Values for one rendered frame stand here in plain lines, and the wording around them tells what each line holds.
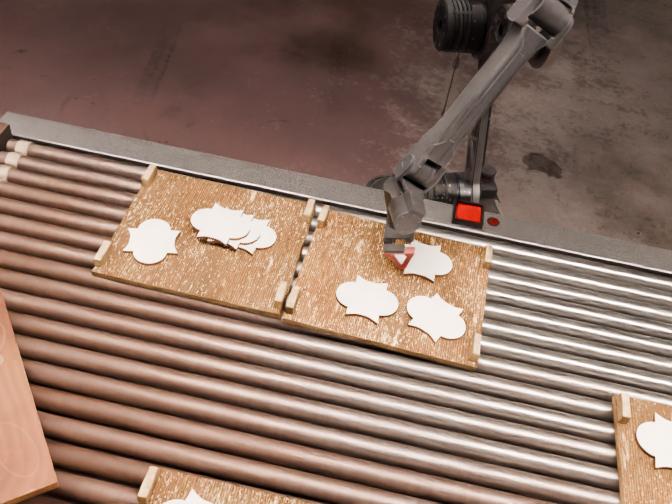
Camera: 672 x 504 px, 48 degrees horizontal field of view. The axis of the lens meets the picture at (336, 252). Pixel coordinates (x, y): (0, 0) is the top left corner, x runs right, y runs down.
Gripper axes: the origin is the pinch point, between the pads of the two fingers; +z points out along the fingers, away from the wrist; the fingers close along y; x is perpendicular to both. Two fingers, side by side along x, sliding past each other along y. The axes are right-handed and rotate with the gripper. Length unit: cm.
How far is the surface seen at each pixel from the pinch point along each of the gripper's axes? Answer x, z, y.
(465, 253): -13.5, 5.2, 4.6
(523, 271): -26.7, 11.1, 4.8
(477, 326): -16.8, 5.9, -16.4
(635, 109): -91, 124, 230
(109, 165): 73, -15, 13
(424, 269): -4.8, 2.0, -3.7
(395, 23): 38, 91, 273
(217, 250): 39.9, -8.6, -9.2
